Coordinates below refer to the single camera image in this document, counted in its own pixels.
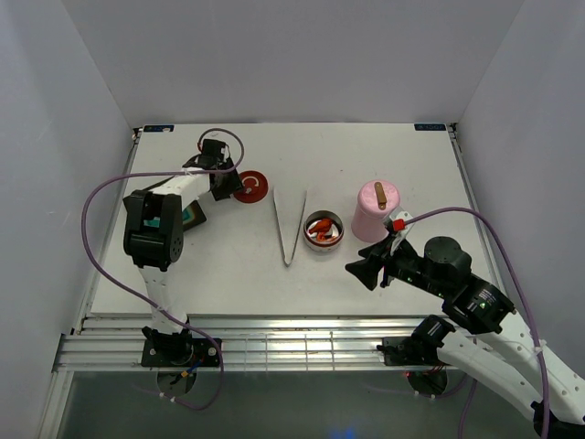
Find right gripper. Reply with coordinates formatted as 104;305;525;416
343;232;448;298

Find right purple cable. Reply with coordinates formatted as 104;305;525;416
393;207;552;439

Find metal tongs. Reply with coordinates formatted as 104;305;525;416
272;187;307;269

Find metal bowl with red band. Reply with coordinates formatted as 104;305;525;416
302;210;345;252

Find right blue label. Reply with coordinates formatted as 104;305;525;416
414;123;447;132

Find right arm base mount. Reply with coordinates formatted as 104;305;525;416
377;337;446;368

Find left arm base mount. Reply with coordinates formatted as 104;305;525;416
140;338;219;369

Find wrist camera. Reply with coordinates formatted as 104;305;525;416
383;206;413;255
197;139;229;162

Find pink cylindrical container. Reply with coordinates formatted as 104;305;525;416
351;199;388;243

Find left blue label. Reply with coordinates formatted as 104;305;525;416
143;124;175;133

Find aluminium frame rail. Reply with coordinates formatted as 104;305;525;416
53;315;421;372

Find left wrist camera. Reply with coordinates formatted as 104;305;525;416
197;139;229;162

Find blue label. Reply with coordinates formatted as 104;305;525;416
143;124;175;133
414;123;447;132

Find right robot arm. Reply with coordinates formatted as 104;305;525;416
346;236;584;438

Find pink lid with brown handle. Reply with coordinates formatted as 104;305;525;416
357;179;400;219

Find black square food plate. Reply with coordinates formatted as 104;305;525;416
182;201;207;232

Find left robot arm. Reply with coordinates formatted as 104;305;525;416
123;144;243;366

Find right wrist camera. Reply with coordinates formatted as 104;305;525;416
383;206;413;255

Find red round lid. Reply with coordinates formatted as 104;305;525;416
233;170;269;204

